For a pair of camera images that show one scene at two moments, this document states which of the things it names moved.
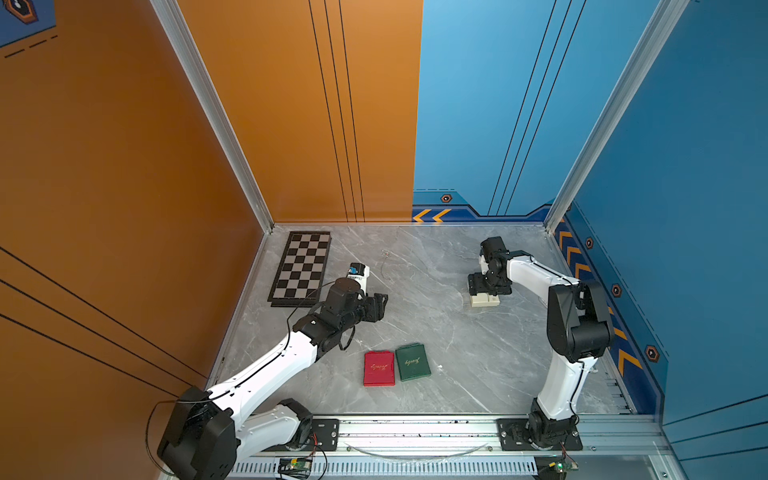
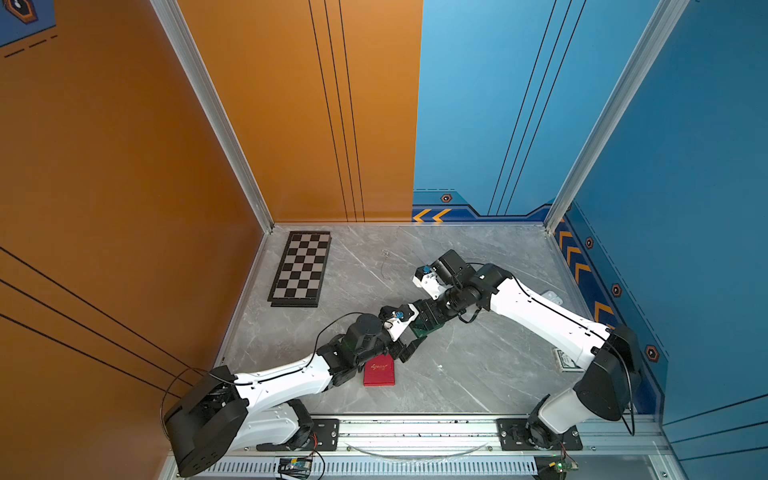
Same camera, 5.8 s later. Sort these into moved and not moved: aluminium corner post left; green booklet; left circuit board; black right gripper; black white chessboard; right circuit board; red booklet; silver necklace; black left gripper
Moved: black right gripper; green booklet; black left gripper
Not moved: right circuit board; red booklet; aluminium corner post left; black white chessboard; left circuit board; silver necklace
